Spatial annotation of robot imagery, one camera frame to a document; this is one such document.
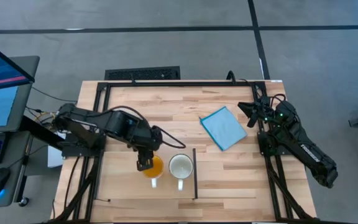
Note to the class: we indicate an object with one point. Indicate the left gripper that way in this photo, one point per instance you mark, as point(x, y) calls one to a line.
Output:
point(145, 154)

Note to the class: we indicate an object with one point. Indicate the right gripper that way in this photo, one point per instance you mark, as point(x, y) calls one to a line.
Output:
point(264, 110)

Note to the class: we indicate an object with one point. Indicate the yellow mug orange inside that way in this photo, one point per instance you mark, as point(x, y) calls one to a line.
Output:
point(157, 166)

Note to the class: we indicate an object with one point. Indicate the white mug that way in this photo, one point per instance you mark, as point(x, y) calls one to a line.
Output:
point(181, 166)

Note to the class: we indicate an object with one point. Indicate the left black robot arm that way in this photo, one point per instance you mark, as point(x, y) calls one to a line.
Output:
point(104, 123)

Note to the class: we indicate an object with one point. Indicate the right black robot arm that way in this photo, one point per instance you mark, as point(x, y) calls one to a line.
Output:
point(300, 146)

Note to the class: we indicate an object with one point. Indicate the blue folded cloth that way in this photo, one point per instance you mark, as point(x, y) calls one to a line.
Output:
point(224, 127)

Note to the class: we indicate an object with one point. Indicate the black cart caster wheel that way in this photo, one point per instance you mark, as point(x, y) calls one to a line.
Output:
point(24, 202)

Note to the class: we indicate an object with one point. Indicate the grey computer cart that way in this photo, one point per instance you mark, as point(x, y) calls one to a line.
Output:
point(14, 161)

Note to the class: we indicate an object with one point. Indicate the black table frame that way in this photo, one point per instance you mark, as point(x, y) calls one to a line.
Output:
point(182, 84)

